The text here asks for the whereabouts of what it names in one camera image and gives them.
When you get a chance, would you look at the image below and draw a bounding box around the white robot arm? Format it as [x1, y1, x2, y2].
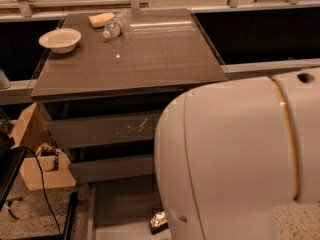
[154, 68, 320, 240]

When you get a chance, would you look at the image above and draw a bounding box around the grey drawer cabinet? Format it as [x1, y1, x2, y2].
[30, 7, 230, 185]

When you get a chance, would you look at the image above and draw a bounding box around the top grey drawer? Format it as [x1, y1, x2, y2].
[48, 111, 160, 148]

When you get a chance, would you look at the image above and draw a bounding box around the grey drawer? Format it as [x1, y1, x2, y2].
[87, 175, 172, 240]
[69, 154, 154, 183]
[48, 111, 160, 148]

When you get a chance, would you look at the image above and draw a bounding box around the middle grey drawer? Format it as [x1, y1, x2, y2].
[69, 154, 154, 183]

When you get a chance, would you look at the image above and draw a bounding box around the bottom grey drawer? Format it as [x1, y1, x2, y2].
[87, 175, 172, 240]

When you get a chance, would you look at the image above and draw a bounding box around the clear plastic water bottle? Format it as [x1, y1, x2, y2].
[103, 9, 131, 39]

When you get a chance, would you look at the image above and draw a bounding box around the yellow sponge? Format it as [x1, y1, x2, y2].
[88, 13, 114, 28]

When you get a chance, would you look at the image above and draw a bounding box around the black floor stand bar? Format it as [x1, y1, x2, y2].
[62, 192, 78, 240]

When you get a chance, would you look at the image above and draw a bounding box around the white bowl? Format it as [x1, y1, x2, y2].
[38, 28, 81, 54]

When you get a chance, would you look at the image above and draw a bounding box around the cardboard box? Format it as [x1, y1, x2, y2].
[10, 103, 76, 190]

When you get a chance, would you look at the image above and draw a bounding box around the black equipment at left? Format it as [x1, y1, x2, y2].
[0, 132, 26, 211]

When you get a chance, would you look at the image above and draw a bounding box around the black cable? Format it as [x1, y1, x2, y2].
[13, 145, 64, 238]

